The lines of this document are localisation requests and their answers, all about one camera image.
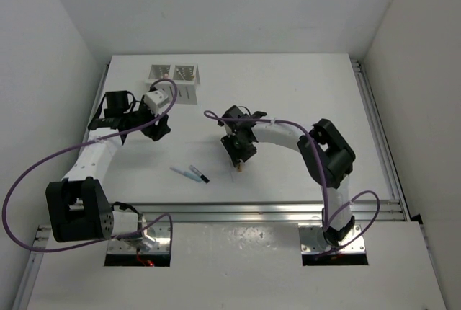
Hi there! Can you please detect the white two-slot organizer box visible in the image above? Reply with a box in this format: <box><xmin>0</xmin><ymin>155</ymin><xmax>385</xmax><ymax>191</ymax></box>
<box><xmin>145</xmin><ymin>63</ymin><xmax>200</xmax><ymax>105</ymax></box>

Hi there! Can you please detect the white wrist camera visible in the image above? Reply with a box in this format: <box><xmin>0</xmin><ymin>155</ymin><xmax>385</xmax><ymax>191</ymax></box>
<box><xmin>143</xmin><ymin>90</ymin><xmax>170</xmax><ymax>115</ymax></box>
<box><xmin>224</xmin><ymin>123</ymin><xmax>236</xmax><ymax>136</ymax></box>

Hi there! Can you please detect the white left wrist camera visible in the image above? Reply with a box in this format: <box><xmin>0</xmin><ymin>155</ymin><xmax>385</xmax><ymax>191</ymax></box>
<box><xmin>143</xmin><ymin>90</ymin><xmax>170</xmax><ymax>115</ymax></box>

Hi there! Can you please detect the aluminium rail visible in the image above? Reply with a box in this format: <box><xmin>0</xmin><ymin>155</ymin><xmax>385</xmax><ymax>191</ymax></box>
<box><xmin>351</xmin><ymin>59</ymin><xmax>411</xmax><ymax>221</ymax></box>
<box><xmin>133</xmin><ymin>200</ymin><xmax>408</xmax><ymax>223</ymax></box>

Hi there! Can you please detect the metal base plate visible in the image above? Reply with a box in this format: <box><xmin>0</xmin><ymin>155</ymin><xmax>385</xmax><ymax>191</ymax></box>
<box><xmin>106</xmin><ymin>221</ymin><xmax>171</xmax><ymax>256</ymax></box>
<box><xmin>298</xmin><ymin>224</ymin><xmax>366</xmax><ymax>256</ymax></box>

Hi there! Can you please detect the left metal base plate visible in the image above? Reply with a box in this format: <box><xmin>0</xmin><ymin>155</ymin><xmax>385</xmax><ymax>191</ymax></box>
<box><xmin>106</xmin><ymin>221</ymin><xmax>171</xmax><ymax>256</ymax></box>

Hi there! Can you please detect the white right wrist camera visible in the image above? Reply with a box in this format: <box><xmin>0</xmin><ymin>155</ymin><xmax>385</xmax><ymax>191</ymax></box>
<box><xmin>224</xmin><ymin>123</ymin><xmax>236</xmax><ymax>136</ymax></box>

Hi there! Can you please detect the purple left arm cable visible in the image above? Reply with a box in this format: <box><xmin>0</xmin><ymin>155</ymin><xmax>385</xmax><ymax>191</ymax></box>
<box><xmin>1</xmin><ymin>79</ymin><xmax>178</xmax><ymax>253</ymax></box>

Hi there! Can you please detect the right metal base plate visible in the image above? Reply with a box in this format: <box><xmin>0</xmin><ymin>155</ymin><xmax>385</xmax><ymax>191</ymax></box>
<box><xmin>298</xmin><ymin>224</ymin><xmax>366</xmax><ymax>256</ymax></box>

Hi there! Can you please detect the aluminium right side rail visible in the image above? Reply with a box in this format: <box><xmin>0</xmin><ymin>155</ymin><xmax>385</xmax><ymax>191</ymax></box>
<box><xmin>351</xmin><ymin>59</ymin><xmax>411</xmax><ymax>221</ymax></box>

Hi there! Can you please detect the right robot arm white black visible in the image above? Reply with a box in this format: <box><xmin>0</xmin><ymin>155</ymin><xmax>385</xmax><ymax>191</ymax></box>
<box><xmin>218</xmin><ymin>105</ymin><xmax>356</xmax><ymax>247</ymax></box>

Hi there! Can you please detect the silver black-capped makeup pen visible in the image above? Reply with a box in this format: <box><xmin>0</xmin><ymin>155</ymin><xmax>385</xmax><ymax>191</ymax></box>
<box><xmin>189</xmin><ymin>165</ymin><xmax>210</xmax><ymax>184</ymax></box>

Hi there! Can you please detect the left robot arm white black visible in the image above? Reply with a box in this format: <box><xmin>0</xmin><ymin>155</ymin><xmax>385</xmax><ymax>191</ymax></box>
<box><xmin>45</xmin><ymin>89</ymin><xmax>171</xmax><ymax>242</ymax></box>

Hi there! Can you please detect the white light-blue makeup pen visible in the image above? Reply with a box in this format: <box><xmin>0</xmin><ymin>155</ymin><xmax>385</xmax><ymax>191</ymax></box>
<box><xmin>169</xmin><ymin>167</ymin><xmax>202</xmax><ymax>182</ymax></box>

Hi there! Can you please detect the aluminium front rail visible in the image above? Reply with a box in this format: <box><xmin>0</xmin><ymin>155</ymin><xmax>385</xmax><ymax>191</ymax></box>
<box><xmin>133</xmin><ymin>200</ymin><xmax>408</xmax><ymax>223</ymax></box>

